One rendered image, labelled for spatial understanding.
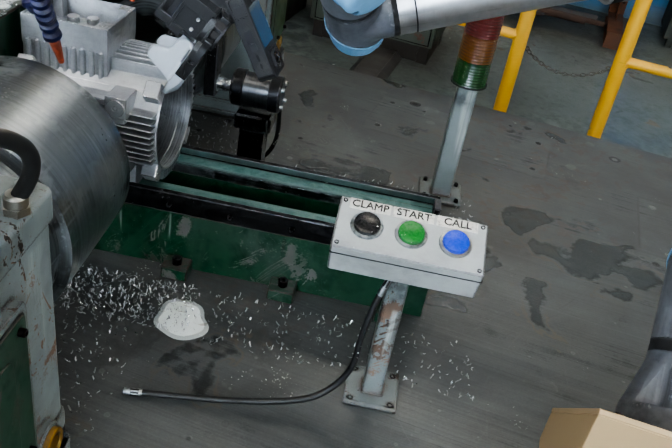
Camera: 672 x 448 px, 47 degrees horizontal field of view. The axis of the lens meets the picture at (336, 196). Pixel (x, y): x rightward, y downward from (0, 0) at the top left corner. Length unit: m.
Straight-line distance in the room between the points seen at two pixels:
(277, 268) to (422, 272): 0.35
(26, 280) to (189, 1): 0.41
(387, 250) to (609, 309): 0.57
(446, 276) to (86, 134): 0.42
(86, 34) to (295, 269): 0.44
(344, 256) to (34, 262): 0.33
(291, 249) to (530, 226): 0.51
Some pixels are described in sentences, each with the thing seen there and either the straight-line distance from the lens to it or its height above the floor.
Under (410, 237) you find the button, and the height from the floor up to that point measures 1.07.
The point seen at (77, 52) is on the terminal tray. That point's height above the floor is 1.11.
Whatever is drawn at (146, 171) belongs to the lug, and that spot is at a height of 0.96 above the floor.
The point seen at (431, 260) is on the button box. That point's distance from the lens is 0.85.
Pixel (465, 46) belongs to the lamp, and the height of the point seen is 1.10.
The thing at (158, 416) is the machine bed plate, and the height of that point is 0.80.
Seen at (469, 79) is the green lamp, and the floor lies 1.05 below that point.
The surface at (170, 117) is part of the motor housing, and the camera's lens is 1.22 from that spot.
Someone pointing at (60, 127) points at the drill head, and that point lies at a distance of 0.85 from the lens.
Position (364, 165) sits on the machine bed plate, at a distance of 1.51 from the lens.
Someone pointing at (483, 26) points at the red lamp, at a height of 1.14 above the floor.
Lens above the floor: 1.54
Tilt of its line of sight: 32 degrees down
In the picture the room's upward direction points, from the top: 10 degrees clockwise
